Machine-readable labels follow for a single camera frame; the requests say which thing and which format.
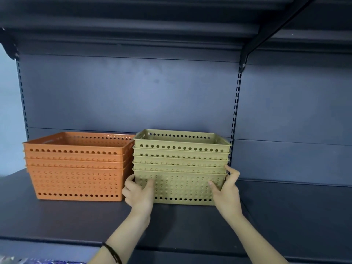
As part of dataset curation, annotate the person's right hand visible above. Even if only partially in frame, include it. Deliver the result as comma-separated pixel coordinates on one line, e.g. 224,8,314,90
208,165,244,222

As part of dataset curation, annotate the person's left hand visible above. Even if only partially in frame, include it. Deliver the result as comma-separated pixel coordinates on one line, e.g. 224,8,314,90
122,174,156,222

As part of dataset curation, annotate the yellow basket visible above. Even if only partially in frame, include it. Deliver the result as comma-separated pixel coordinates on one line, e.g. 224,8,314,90
133,162,229,175
133,155,230,168
133,167,229,206
133,129,232,154
133,147,231,160

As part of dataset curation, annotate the dark grey metal shelf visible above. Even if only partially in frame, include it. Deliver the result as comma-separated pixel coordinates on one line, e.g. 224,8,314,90
236,177,352,264
0,167,262,264

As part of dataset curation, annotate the person's left forearm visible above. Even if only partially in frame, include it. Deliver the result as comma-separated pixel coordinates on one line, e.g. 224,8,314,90
87,210,152,264

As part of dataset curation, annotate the person's right forearm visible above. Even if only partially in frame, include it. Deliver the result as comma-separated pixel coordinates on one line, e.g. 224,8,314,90
227,213,289,264

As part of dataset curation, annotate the slotted metal shelf upright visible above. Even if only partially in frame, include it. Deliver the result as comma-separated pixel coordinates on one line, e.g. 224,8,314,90
230,71,242,165
16,60,30,134

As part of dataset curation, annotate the ribbed dark shelf board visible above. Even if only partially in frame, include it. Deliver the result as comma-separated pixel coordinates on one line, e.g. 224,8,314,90
0,0,297,58
256,0,352,55

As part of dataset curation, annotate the black wrist band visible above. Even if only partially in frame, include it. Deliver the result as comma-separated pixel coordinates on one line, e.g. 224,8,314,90
101,242,123,264

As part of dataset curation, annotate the dark grey shelving back panel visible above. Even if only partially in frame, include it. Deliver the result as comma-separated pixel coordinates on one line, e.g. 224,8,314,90
18,53,240,173
234,51,352,187

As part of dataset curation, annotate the pile of purple packets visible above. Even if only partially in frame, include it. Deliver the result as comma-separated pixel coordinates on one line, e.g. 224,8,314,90
16,257,86,264

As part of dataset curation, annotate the black shelf bracket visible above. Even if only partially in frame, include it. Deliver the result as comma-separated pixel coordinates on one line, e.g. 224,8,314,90
0,27,20,61
238,0,317,72

